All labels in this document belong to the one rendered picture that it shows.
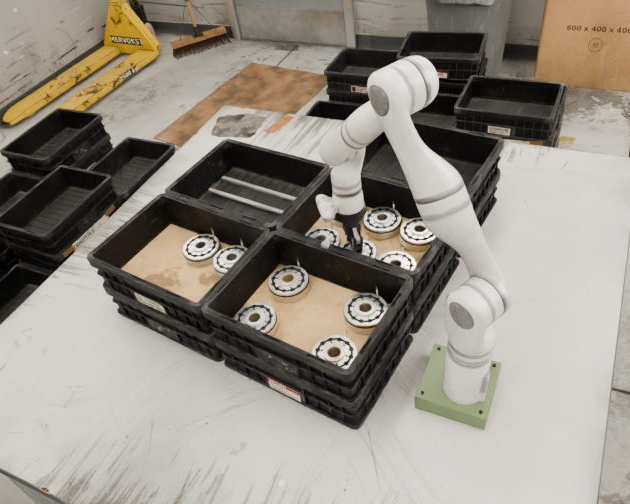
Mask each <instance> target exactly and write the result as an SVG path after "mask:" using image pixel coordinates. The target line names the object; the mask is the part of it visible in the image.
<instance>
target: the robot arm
mask: <svg viewBox="0 0 630 504"><path fill-rule="evenodd" d="M438 89H439V79H438V75H437V72H436V70H435V68H434V66H433V65H432V64H431V62H430V61H429V60H427V59H426V58H424V57H422V56H409V57H406V58H403V59H401V60H398V61H396V62H394V63H392V64H390V65H388V66H386V67H384V68H382V69H379V70H377V71H376V72H374V73H372V74H371V75H370V77H369V79H368V82H367V91H368V96H369V100H370V101H368V102H367V103H365V104H364V105H362V106H361V107H359V108H358V109H357V110H355V111H354V112H353V113H352V114H351V115H350V116H349V117H348V118H347V119H346V120H345V121H344V123H343V124H342V125H340V126H339V127H338V128H336V129H335V130H333V131H332V132H330V133H329V134H327V135H326V136H325V137H324V138H323V139H322V140H321V142H320V145H319V154H320V157H321V159H322V160H323V162H325V163H326V164H327V165H329V166H335V167H334V168H333V169H332V171H331V183H332V197H328V196H325V195H323V194H320V195H318V196H316V204H317V207H318V210H319V212H320V215H321V217H322V219H323V221H324V222H331V221H333V219H334V217H335V218H336V220H337V221H338V222H340V223H342V225H343V230H344V231H345V235H347V236H346V240H347V241H349V242H350V248H351V250H352V251H355V252H358V253H360V250H363V237H362V236H361V232H360V229H361V226H360V221H361V220H362V219H363V217H364V215H365V208H364V197H363V191H362V187H361V176H360V173H361V170H362V165H363V160H364V156H365V150H366V146H368V145H369V144H370V143H371V142H372V141H373V140H375V139H376V138H377V137H378V136H379V135H380V134H382V133H383V132H385V134H386V136H387V138H388V140H389V142H390V144H391V146H392V148H393V150H394V152H395V154H396V156H397V158H398V160H399V162H400V165H401V167H402V170H403V172H404V174H405V177H406V179H407V182H408V184H409V187H410V189H411V192H412V195H413V198H414V200H415V203H416V205H417V208H418V210H419V213H420V215H421V218H422V220H423V222H424V224H425V226H426V227H427V229H428V230H429V231H430V232H431V233H433V234H434V235H435V236H436V237H438V238H439V239H440V240H442V241H443V242H445V243H446V244H448V245H449V246H451V247H452V248H453V249H454V250H456V251H457V252H458V254H459V255H460V256H461V258H462V260H463V261H464V263H465V266H466V268H467V270H468V273H469V279H468V280H467V281H465V282H464V283H462V284H461V285H460V286H458V287H457V288H456V289H454V290H453V291H452V292H451V293H450V294H449V295H448V298H447V301H446V319H445V326H446V331H447V334H448V342H447V351H446V359H445V367H444V376H443V390H444V393H445V394H446V396H447V397H448V398H449V399H450V400H452V401H453V402H455V403H458V404H461V405H471V404H475V403H477V402H484V401H485V399H486V392H487V387H488V383H489V378H490V377H491V376H490V364H491V359H492V355H493V350H494V345H495V340H496V334H495V330H494V328H493V327H492V325H491V324H492V323H494V322H495V321H496V320H497V319H499V318H500V317H501V316H502V315H504V314H505V313H506V312H507V311H508V310H509V308H510V306H511V294H510V291H509V288H508V286H507V283H506V281H505V279H504V277H503V275H502V273H501V271H500V269H499V267H498V265H497V263H496V261H495V259H494V257H493V255H492V253H491V251H490V249H489V247H488V245H487V242H486V240H485V238H484V235H483V233H482V230H481V228H480V225H479V223H478V220H477V218H476V215H475V213H474V210H473V207H472V204H471V201H470V198H469V195H468V192H467V190H466V187H465V184H464V182H463V179H462V177H461V175H460V174H459V173H458V171H457V170H456V169H455V168H454V167H453V166H452V165H450V164H449V163H448V162H447V161H445V160H444V159H443V158H441V157H440V156H439V155H437V154H436V153H434V152H433V151H432V150H431V149H429V148H428V147H427V146H426V145H425V143H424V142H423V141H422V140H421V138H420V136H419V135H418V133H417V131H416V129H415V127H414V125H413V122H412V120H411V117H410V115H411V114H413V113H415V112H417V111H419V110H421V109H423V108H425V107H426V106H428V105H429V104H430V103H431V102H432V101H433V100H434V99H435V97H436V95H437V93H438Z"/></svg>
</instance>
